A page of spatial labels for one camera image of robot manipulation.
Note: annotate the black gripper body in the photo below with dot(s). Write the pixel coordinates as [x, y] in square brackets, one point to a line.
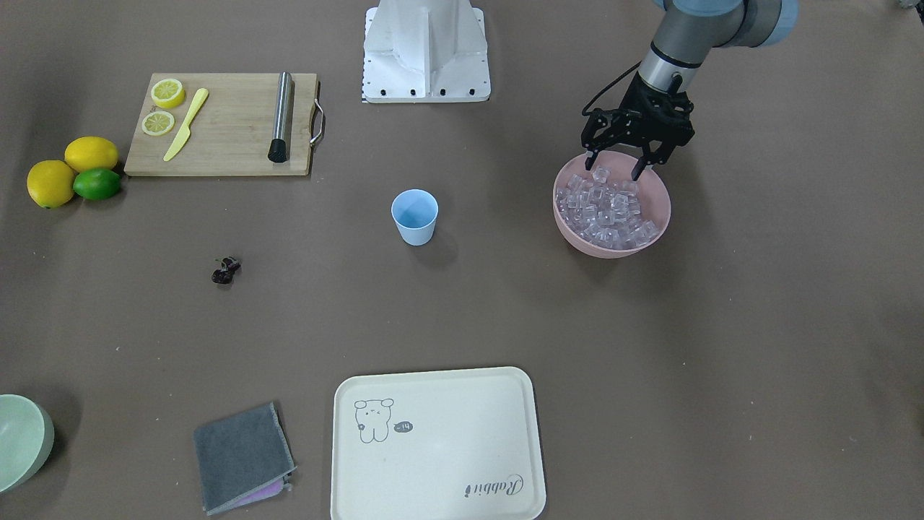
[644, 100]

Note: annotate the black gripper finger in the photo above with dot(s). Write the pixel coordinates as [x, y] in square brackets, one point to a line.
[591, 158]
[643, 162]

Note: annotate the clear ice cubes pile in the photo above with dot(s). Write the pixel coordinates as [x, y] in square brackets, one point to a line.
[604, 211]

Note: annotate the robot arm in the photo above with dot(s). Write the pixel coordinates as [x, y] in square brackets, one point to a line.
[687, 33]

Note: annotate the light blue plastic cup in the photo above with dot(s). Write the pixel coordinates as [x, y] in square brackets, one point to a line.
[415, 214]

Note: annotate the dark red cherries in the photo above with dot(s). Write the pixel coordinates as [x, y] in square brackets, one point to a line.
[225, 273]

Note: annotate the pink bowl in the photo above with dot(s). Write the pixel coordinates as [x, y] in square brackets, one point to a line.
[653, 194]

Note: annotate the cream rabbit tray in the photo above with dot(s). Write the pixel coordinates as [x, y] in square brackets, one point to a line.
[447, 444]

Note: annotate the bamboo cutting board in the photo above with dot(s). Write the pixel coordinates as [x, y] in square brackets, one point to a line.
[231, 135]

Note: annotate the lemon half upper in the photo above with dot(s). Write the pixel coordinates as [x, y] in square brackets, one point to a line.
[168, 93]

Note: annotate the lemon half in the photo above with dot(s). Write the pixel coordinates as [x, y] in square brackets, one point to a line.
[157, 123]
[168, 93]

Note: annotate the lemon half lower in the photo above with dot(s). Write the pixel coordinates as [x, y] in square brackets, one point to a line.
[157, 123]

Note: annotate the grey folded cloth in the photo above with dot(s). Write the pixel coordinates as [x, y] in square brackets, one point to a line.
[242, 459]

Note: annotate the green lime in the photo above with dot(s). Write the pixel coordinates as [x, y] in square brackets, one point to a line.
[97, 184]

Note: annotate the yellow lemon upper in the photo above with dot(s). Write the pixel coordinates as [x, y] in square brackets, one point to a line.
[91, 152]

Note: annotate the yellow lemon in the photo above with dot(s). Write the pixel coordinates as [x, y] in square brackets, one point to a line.
[50, 183]
[91, 152]

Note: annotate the yellow lemon lower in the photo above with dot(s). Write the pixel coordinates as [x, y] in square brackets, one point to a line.
[50, 183]

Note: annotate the mint green bowl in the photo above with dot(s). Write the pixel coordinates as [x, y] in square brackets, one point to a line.
[27, 436]

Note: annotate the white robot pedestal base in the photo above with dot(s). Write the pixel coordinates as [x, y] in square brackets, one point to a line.
[425, 52]

